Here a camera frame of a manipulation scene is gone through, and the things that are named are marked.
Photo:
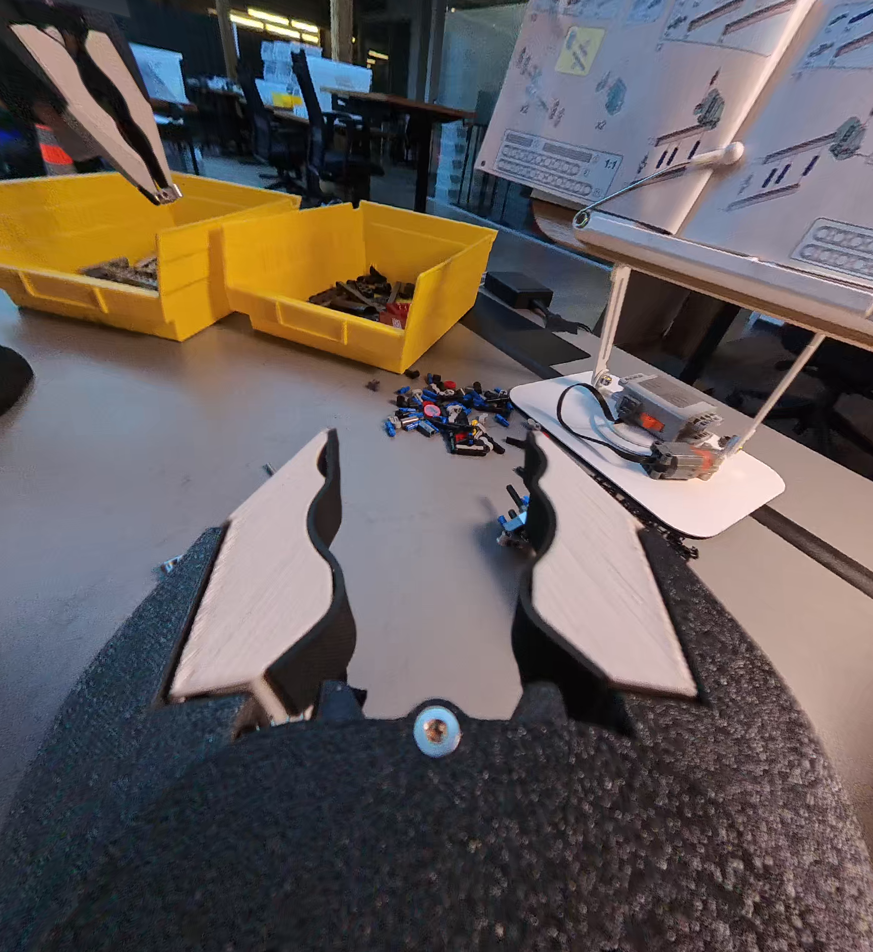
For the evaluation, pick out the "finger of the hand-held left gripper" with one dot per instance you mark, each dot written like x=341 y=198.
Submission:
x=128 y=97
x=72 y=89

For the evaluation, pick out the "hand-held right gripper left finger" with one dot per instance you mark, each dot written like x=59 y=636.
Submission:
x=258 y=595

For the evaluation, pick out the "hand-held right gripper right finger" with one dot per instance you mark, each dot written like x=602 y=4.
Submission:
x=607 y=602

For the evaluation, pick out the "small silver connector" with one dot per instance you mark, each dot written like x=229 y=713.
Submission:
x=165 y=195

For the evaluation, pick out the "clear brick engine assembly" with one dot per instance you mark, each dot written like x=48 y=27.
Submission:
x=515 y=517

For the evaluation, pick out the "yellow plastic bin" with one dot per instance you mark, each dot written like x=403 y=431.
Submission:
x=295 y=245
x=35 y=223

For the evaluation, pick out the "pile of silver beam parts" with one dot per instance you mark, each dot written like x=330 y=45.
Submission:
x=124 y=271

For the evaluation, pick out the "pile of mixed brick parts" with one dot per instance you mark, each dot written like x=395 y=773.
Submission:
x=444 y=416

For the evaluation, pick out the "building instruction booklet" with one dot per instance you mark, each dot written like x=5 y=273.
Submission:
x=630 y=89

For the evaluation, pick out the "grey desk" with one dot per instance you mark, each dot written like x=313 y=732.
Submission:
x=146 y=461

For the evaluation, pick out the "orange traffic cone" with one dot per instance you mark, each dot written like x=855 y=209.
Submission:
x=53 y=152

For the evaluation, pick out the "pile of black pins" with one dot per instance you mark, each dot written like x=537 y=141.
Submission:
x=667 y=535

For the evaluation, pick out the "black office chair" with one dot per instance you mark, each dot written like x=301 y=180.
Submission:
x=325 y=126
x=269 y=126

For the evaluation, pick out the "grey motor brick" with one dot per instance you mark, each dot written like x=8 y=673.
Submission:
x=667 y=405

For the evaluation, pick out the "stack of white boxes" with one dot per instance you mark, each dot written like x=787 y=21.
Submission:
x=332 y=71

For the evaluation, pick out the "background wooden table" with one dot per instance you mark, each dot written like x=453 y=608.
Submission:
x=407 y=104

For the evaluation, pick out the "pile of black brick parts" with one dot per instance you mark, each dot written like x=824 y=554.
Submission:
x=362 y=294

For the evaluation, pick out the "black power adapter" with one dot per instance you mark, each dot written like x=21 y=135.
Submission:
x=518 y=286

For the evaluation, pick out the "wooden stand board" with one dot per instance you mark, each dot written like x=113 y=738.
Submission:
x=555 y=223

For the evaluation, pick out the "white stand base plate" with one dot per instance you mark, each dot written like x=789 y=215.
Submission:
x=704 y=498

